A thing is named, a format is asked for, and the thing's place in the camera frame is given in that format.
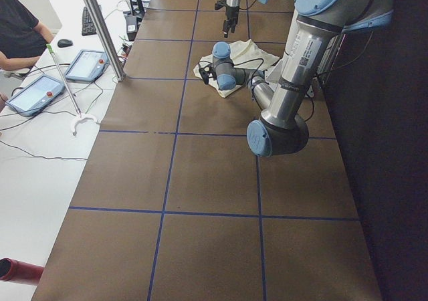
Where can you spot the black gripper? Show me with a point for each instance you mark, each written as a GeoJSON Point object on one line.
{"type": "Point", "coordinates": [209, 74]}
{"type": "Point", "coordinates": [231, 13]}

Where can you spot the white long-sleeve printed shirt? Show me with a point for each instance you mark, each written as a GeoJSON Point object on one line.
{"type": "Point", "coordinates": [242, 55]}

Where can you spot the teach pendant far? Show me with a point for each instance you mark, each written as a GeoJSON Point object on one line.
{"type": "Point", "coordinates": [87, 66]}

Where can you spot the teach pendant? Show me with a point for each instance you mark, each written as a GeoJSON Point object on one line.
{"type": "Point", "coordinates": [36, 96]}
{"type": "Point", "coordinates": [87, 66]}

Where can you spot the black keyboard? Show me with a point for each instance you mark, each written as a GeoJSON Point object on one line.
{"type": "Point", "coordinates": [88, 27]}

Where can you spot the reacher grabber stick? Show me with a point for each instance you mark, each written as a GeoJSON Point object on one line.
{"type": "Point", "coordinates": [80, 116]}

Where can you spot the black computer mouse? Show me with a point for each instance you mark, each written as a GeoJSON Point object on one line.
{"type": "Point", "coordinates": [64, 43]}

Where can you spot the teach pendant near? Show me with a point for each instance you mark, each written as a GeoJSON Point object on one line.
{"type": "Point", "coordinates": [36, 96]}

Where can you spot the seated person black shirt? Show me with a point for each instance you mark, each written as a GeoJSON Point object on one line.
{"type": "Point", "coordinates": [23, 36]}

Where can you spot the red cylinder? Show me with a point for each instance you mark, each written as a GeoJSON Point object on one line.
{"type": "Point", "coordinates": [20, 272]}

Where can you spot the aluminium frame post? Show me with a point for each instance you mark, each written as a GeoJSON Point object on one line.
{"type": "Point", "coordinates": [105, 38]}

